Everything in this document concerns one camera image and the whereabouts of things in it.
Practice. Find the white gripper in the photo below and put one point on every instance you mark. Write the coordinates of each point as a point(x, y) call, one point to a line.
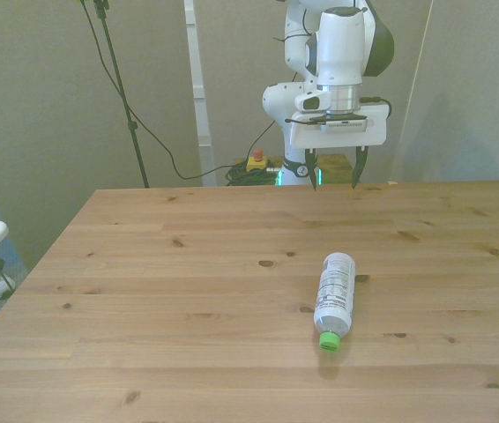
point(377, 128)

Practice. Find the clear bottle with green cap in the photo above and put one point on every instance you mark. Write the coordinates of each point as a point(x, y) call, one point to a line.
point(335, 291)

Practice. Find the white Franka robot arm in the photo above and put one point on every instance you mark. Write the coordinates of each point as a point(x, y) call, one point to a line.
point(342, 44)

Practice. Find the yellow emergency stop button box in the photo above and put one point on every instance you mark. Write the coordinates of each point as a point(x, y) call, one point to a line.
point(257, 164)

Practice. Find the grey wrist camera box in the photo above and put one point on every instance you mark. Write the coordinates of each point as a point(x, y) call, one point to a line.
point(344, 125)

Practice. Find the white wall trim strip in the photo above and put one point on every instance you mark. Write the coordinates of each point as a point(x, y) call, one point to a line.
point(198, 88)

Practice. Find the black camera stand pole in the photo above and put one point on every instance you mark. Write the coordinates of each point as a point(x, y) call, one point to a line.
point(119, 88)

